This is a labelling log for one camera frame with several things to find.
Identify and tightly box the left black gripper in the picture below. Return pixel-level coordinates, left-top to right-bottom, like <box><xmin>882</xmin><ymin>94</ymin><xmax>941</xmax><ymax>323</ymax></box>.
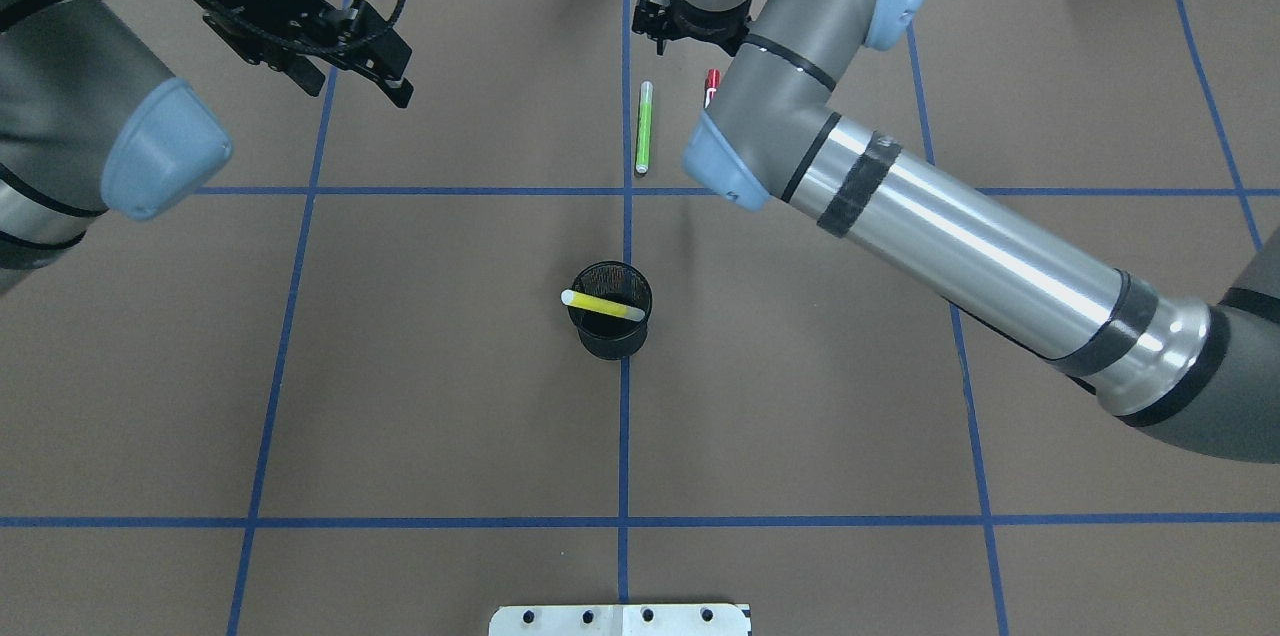
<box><xmin>204</xmin><ymin>0</ymin><xmax>413</xmax><ymax>109</ymax></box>

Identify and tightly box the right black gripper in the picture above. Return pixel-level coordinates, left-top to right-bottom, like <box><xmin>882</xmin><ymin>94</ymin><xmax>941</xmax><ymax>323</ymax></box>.
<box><xmin>635</xmin><ymin>0</ymin><xmax>753</xmax><ymax>58</ymax></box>

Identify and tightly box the red whiteboard marker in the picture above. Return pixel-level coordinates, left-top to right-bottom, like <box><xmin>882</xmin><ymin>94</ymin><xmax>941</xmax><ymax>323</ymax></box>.
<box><xmin>703</xmin><ymin>68</ymin><xmax>722</xmax><ymax>109</ymax></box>

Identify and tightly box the green highlighter pen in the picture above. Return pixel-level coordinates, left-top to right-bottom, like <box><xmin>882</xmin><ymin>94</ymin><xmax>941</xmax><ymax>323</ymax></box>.
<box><xmin>634</xmin><ymin>81</ymin><xmax>654</xmax><ymax>177</ymax></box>

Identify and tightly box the yellow highlighter pen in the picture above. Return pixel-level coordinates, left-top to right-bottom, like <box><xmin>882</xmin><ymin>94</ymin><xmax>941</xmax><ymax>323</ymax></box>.
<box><xmin>559</xmin><ymin>289</ymin><xmax>648</xmax><ymax>322</ymax></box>

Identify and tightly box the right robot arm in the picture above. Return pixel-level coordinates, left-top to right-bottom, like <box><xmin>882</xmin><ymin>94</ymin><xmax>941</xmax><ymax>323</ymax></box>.
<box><xmin>634</xmin><ymin>0</ymin><xmax>1279</xmax><ymax>465</ymax></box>

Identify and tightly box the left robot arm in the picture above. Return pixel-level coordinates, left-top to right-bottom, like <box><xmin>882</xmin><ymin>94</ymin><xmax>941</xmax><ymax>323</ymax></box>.
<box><xmin>1</xmin><ymin>0</ymin><xmax>413</xmax><ymax>290</ymax></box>

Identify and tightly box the black mesh pen cup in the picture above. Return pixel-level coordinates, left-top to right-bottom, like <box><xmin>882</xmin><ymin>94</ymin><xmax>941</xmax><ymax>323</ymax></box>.
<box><xmin>561</xmin><ymin>261</ymin><xmax>652</xmax><ymax>361</ymax></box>

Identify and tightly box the white pedestal column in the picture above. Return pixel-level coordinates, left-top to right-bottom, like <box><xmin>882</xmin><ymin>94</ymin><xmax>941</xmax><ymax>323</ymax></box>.
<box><xmin>488</xmin><ymin>603</ymin><xmax>753</xmax><ymax>635</ymax></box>

